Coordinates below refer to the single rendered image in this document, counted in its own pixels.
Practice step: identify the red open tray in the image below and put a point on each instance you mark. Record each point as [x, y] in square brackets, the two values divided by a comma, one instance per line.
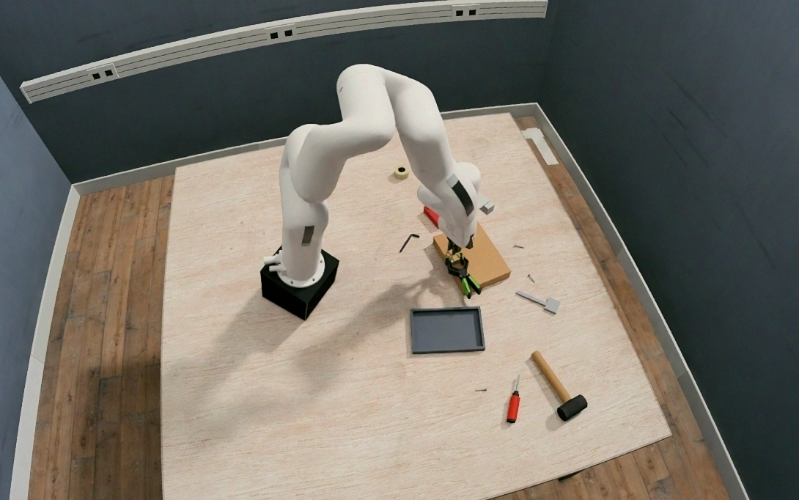
[431, 215]

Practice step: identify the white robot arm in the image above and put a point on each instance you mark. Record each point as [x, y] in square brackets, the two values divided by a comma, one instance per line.
[317, 155]

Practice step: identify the red-handled screwdriver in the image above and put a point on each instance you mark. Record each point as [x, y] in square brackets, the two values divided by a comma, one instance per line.
[514, 405]

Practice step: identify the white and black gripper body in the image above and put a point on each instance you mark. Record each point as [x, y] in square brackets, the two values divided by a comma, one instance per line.
[459, 236]

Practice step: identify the light brown wooden bench board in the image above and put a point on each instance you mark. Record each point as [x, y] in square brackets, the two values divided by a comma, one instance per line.
[486, 265]

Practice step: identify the black-headed mallet with wooden handle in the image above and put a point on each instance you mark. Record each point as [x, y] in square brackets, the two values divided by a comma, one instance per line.
[571, 406]

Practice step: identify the black spring clamp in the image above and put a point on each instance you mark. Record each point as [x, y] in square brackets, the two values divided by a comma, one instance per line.
[465, 279]

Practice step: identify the small light wooden block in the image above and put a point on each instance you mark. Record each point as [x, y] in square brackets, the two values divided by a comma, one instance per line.
[454, 257]

